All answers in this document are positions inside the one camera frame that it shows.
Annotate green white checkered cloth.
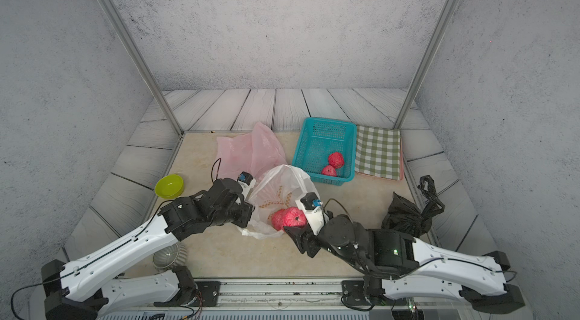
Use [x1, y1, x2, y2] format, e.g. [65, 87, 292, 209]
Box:
[355, 125, 404, 181]

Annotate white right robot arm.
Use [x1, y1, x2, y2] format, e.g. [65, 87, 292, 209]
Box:
[283, 192, 525, 315]

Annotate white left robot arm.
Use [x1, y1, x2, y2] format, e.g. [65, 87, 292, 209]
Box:
[42, 172, 256, 319]

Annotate aluminium frame post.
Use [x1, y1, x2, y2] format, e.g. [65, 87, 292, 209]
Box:
[97, 0, 184, 138]
[394, 0, 460, 130]

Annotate right aluminium frame post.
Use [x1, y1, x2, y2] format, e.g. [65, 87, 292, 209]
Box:
[394, 0, 460, 130]

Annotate pink white striped bag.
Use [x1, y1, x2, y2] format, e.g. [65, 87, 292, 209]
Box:
[240, 164, 320, 240]

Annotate left aluminium frame post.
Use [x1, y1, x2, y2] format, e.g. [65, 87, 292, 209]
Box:
[97, 0, 184, 138]

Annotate teal plastic perforated basket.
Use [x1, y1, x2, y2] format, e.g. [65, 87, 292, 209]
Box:
[292, 117, 357, 186]

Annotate red apple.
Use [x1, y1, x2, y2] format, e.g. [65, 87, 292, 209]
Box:
[321, 165, 337, 177]
[328, 152, 345, 169]
[271, 209, 285, 231]
[282, 207, 308, 228]

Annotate green plastic bowl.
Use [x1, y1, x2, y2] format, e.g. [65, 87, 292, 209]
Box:
[154, 174, 184, 200]

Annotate black plastic bag knotted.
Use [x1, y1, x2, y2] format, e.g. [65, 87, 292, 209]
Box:
[382, 175, 446, 238]

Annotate pink plastic bag apple print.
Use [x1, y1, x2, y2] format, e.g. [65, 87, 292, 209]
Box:
[216, 122, 287, 179]

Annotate silver ribbed metal cup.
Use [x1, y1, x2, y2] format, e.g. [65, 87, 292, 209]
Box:
[153, 242, 188, 272]

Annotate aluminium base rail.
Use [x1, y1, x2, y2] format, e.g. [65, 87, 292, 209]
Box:
[81, 276, 477, 320]

